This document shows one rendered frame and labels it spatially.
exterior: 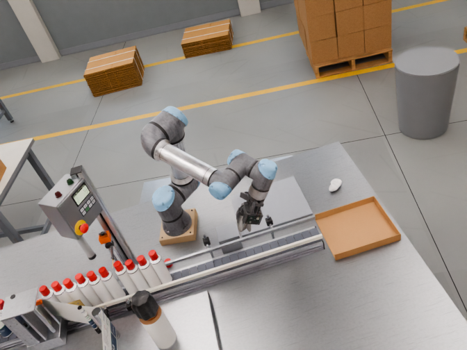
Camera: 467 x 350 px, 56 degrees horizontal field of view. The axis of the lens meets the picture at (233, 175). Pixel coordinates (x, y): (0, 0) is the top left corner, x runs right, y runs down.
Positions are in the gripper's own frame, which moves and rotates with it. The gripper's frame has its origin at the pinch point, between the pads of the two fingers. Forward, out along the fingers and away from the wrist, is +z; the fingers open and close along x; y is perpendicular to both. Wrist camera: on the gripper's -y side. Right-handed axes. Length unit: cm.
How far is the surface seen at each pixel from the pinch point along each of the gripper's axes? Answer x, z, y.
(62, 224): -71, 6, 0
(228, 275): 0.0, 23.8, 5.5
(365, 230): 58, -7, 3
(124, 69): -29, 108, -391
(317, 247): 36.0, 3.0, 5.8
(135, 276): -40.0, 29.0, 3.5
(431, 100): 177, -25, -130
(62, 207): -71, -4, 0
